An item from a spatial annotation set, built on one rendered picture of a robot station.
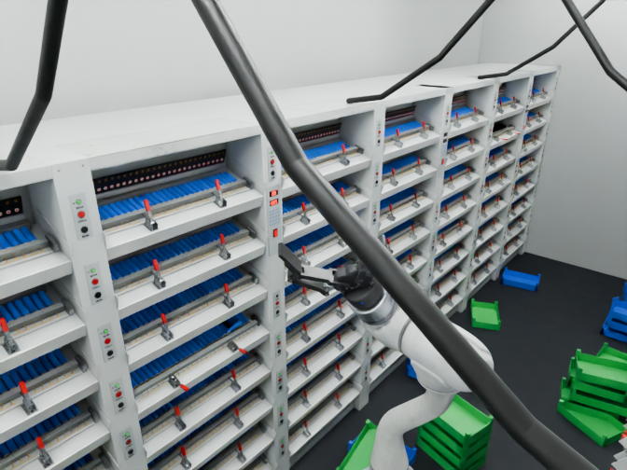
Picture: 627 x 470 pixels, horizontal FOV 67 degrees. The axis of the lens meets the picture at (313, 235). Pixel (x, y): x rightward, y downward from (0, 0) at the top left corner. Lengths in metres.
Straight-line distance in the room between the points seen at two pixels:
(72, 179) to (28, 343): 0.45
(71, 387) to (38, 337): 0.20
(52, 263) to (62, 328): 0.20
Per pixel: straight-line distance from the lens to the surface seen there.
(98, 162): 1.38
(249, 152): 1.76
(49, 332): 1.49
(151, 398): 1.79
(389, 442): 1.30
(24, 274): 1.38
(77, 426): 1.74
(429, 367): 0.97
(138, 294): 1.58
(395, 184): 2.53
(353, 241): 0.43
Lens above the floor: 2.09
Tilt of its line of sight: 23 degrees down
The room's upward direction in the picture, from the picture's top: straight up
